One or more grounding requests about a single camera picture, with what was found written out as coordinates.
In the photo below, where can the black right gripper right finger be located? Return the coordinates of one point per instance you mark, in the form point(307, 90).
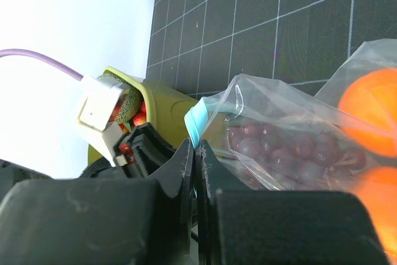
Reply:
point(237, 225)

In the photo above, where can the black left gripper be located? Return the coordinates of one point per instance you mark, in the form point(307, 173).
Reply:
point(139, 154)

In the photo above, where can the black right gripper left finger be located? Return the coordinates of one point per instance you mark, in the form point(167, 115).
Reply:
point(101, 221)

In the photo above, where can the purple toy grape bunch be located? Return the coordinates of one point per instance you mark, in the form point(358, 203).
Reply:
point(269, 157)

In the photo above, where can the clear zip top bag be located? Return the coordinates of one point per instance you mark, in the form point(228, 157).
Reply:
point(275, 102)

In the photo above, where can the orange toy tangerine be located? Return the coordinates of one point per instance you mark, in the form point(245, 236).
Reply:
point(376, 189)
point(369, 107)

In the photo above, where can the red toy strawberry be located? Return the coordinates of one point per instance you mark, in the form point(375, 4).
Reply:
point(139, 119)

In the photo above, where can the olive green plastic bin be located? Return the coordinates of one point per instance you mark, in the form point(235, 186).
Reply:
point(165, 109)

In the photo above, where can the green toy melon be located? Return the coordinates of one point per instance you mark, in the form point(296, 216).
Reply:
point(130, 104)

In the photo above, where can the black grid mat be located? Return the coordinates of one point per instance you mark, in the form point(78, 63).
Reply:
point(198, 46)

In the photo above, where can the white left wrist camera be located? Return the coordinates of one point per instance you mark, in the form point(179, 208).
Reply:
point(99, 98)

